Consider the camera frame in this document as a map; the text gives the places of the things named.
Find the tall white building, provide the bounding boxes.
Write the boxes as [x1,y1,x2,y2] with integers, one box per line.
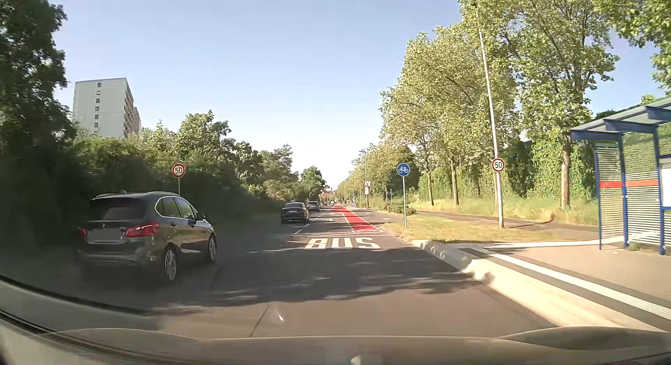
[72,77,142,140]

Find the paved pavement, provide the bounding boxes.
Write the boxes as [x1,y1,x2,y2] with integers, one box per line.
[413,236,671,333]

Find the round speed limit sign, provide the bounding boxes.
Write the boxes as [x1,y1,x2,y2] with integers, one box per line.
[171,162,187,196]

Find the car's own bonnet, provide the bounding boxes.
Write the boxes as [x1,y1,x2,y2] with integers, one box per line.
[0,317,671,365]

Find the blue round cycle sign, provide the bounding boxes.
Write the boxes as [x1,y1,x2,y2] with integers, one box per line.
[396,163,411,229]

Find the blue bus shelter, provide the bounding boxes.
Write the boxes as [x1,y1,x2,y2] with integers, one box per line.
[569,97,671,256]

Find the grey asphalt road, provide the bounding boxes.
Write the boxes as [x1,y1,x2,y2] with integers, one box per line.
[0,204,556,340]

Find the lamp post with speed sign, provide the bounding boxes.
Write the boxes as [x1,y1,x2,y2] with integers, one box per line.
[474,19,507,229]

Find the road markings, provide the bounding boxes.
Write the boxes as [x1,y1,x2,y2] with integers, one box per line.
[246,205,399,255]

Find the grass verge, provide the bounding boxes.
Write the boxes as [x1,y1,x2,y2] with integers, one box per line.
[362,196,601,244]

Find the row of trees and bushes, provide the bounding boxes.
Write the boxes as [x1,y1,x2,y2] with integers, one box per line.
[0,0,330,250]

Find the grey estate car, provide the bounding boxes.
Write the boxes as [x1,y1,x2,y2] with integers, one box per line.
[78,191,218,284]

